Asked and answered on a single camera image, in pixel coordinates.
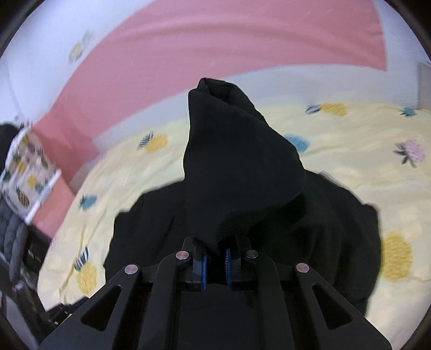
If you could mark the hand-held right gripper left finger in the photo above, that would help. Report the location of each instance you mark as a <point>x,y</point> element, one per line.
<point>203,273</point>

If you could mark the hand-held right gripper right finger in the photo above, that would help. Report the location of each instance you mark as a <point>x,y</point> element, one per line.
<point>228,269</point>

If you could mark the black garment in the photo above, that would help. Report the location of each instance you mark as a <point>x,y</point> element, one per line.
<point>242,151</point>

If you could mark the yellow pineapple print bed sheet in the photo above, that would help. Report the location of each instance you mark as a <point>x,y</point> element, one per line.
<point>336,161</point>

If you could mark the dark grey padded cloth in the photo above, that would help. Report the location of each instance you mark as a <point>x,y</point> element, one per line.
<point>13,242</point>

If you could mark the white pineapple print cloth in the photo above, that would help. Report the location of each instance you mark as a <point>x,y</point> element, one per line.
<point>23,168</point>

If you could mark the white headboard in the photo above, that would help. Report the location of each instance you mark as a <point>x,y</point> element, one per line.
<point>424,84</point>

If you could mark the pineapple wall sticker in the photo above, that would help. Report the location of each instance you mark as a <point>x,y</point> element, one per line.
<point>80,47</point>

